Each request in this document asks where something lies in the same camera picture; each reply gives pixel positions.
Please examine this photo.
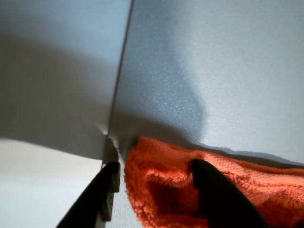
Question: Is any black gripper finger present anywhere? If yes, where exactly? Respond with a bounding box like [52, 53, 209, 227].
[56, 161, 121, 228]
[191, 158, 270, 228]

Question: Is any grey table mat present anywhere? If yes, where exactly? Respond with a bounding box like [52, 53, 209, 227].
[102, 0, 304, 228]

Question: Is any orange terry towel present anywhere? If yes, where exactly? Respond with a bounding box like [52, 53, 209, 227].
[124, 136, 304, 228]

